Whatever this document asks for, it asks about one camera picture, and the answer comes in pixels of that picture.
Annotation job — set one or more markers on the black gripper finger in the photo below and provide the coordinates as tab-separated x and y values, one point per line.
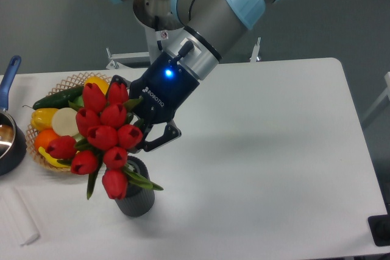
170	133
121	80

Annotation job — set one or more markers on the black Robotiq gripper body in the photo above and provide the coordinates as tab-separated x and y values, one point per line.
164	86

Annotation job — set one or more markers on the red tulip bouquet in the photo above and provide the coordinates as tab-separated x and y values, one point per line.
104	123

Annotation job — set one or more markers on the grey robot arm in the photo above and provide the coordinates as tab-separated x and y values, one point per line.
188	38

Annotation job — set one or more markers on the dark grey ribbed vase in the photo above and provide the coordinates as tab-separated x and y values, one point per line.
137	200

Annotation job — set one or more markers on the yellow squash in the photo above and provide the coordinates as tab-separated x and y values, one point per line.
101	83

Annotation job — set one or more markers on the woven wicker basket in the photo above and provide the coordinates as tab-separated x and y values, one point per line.
71	81

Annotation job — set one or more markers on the dark green cucumber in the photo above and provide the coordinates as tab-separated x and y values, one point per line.
57	100

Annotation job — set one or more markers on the beige round disc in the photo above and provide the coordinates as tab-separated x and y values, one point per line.
64	122

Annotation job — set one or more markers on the green bok choy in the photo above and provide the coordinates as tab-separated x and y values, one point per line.
78	101

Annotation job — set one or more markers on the yellow bell pepper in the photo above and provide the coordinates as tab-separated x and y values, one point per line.
41	119

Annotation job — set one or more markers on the orange fruit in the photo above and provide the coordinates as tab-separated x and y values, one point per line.
44	138

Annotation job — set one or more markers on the long yellow banana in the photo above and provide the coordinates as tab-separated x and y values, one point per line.
52	161

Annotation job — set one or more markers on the white rolled cloth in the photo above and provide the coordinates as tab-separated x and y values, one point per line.
18	217

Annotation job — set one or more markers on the black device at edge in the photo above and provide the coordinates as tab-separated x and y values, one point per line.
379	227

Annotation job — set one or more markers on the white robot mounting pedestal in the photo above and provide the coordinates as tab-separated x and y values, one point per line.
211	26

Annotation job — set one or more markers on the dark saucepan blue handle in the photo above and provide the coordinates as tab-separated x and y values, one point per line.
13	143

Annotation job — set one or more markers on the white furniture frame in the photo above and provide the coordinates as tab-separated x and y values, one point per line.
378	106

